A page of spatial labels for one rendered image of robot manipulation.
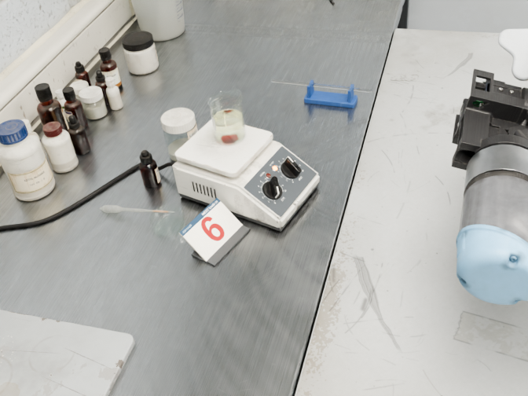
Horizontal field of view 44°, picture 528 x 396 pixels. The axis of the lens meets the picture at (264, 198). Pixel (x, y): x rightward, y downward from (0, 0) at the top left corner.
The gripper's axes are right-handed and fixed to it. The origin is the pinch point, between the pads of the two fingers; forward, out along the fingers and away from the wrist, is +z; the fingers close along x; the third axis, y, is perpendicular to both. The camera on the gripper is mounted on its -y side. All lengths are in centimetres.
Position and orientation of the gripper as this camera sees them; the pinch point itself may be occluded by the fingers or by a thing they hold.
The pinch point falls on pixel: (527, 66)
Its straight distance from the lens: 88.1
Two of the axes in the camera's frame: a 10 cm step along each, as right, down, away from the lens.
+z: 2.9, -6.9, 6.6
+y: -9.6, -2.6, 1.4
